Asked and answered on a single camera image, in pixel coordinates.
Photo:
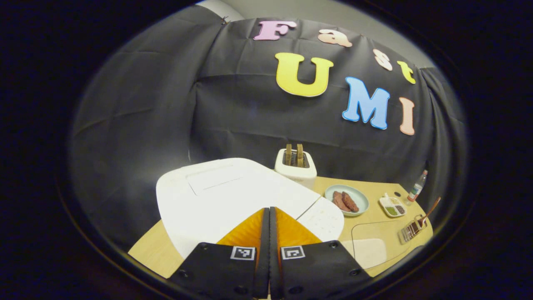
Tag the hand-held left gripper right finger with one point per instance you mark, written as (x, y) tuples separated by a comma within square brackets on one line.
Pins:
[(274, 258)]

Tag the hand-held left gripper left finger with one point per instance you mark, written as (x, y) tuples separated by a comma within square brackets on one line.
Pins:
[(263, 258)]

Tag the white rice cooker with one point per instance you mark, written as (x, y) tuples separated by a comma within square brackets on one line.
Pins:
[(216, 196)]

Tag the clear box of rice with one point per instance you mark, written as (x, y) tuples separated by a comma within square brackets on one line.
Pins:
[(374, 250)]

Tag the clear chopstick holder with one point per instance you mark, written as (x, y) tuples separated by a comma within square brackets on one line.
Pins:
[(410, 231)]

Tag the brown wooden spoon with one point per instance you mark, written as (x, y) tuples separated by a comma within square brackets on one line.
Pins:
[(431, 210)]

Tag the red meat slice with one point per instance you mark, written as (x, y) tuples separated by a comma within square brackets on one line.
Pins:
[(339, 202), (350, 202)]

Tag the white toaster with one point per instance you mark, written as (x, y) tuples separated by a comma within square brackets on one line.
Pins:
[(297, 175)]

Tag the brown bread slice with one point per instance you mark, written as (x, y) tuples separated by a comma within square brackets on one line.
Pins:
[(288, 153), (300, 154)]

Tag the pale green plate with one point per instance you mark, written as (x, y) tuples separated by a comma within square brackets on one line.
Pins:
[(361, 198)]

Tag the white divided grain dish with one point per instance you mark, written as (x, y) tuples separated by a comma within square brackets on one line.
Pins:
[(393, 206)]

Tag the clear bottle with red cap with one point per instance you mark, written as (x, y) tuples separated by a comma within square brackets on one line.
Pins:
[(416, 189)]

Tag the black backdrop cloth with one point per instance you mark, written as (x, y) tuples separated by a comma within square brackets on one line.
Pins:
[(166, 104)]

